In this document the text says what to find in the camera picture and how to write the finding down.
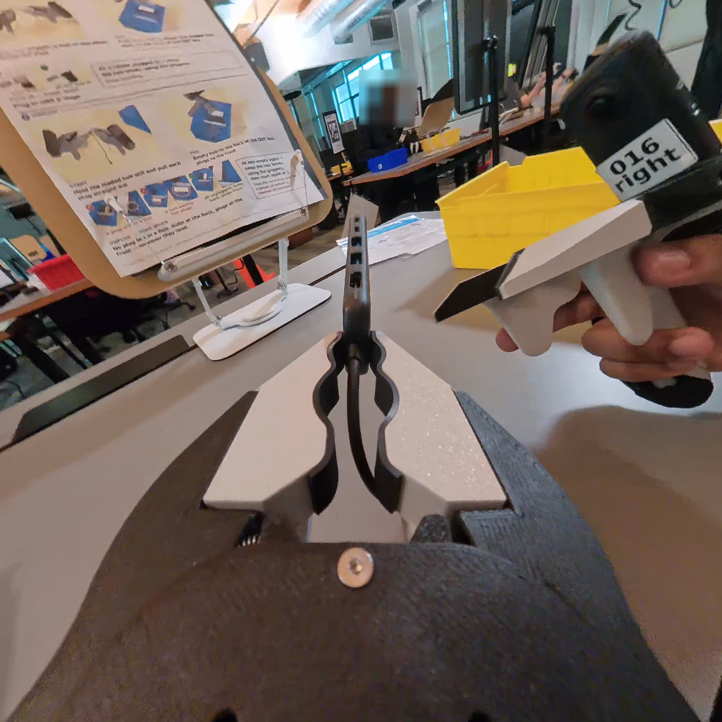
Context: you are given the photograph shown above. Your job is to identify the red plastic bin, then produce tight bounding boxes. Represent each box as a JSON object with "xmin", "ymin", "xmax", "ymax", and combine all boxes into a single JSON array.
[{"xmin": 27, "ymin": 254, "xmax": 86, "ymax": 292}]

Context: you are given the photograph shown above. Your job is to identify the thick black hub cable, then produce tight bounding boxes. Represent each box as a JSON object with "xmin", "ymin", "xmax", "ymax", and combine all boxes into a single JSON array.
[{"xmin": 346, "ymin": 343, "xmax": 391, "ymax": 500}]

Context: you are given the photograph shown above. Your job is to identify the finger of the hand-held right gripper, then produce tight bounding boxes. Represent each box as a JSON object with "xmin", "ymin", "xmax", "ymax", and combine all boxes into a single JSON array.
[{"xmin": 434, "ymin": 199, "xmax": 655, "ymax": 324}]

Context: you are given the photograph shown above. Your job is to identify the silver ventilation ducts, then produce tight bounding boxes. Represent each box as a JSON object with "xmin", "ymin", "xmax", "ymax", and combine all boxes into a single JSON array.
[{"xmin": 298, "ymin": 0, "xmax": 397, "ymax": 36}]

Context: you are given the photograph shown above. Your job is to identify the black computer monitor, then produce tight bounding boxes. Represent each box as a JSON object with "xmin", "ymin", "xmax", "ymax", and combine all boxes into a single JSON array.
[
  {"xmin": 508, "ymin": 0, "xmax": 557, "ymax": 86},
  {"xmin": 450, "ymin": 0, "xmax": 512, "ymax": 115}
]

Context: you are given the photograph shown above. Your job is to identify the black USB hub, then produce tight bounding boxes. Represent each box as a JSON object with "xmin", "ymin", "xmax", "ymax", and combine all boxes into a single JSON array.
[{"xmin": 342, "ymin": 214, "xmax": 374, "ymax": 363}]

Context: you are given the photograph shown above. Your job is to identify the instruction sheet on stand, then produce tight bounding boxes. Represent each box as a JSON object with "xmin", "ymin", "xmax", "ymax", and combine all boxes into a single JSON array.
[{"xmin": 0, "ymin": 0, "xmax": 335, "ymax": 362}]

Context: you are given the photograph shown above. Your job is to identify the black desk strip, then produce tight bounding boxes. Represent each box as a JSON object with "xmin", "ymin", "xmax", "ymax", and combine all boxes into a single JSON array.
[{"xmin": 11, "ymin": 335, "xmax": 196, "ymax": 446}]

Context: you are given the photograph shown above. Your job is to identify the orange traffic cone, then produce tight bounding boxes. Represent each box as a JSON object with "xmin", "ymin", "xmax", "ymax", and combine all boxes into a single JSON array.
[{"xmin": 233, "ymin": 255, "xmax": 267, "ymax": 287}]

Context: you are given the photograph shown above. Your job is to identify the wooden workbench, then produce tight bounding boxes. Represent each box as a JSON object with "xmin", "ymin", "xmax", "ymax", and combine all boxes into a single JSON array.
[{"xmin": 343, "ymin": 103, "xmax": 565, "ymax": 218}]

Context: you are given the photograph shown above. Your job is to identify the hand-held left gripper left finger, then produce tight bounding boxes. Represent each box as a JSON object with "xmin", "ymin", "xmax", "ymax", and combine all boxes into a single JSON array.
[{"xmin": 202, "ymin": 332, "xmax": 345, "ymax": 540}]

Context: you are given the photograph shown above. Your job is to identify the person's right hand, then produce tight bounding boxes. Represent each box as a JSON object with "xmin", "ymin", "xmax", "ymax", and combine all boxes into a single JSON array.
[{"xmin": 495, "ymin": 234, "xmax": 722, "ymax": 384}]

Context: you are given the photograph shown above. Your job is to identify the yellow plastic bin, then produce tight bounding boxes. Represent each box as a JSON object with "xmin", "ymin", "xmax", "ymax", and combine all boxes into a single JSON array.
[{"xmin": 436, "ymin": 146, "xmax": 621, "ymax": 270}]

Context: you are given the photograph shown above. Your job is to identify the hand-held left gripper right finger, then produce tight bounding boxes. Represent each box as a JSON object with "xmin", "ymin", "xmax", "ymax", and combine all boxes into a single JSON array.
[{"xmin": 371, "ymin": 332, "xmax": 508, "ymax": 538}]

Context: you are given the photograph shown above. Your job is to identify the laminated paper sheet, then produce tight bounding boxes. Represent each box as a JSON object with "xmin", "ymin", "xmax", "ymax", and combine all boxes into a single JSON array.
[{"xmin": 337, "ymin": 217, "xmax": 450, "ymax": 265}]

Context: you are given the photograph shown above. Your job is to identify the printed instruction sheet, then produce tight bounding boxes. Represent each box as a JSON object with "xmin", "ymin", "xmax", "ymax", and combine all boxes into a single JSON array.
[{"xmin": 0, "ymin": 0, "xmax": 328, "ymax": 279}]

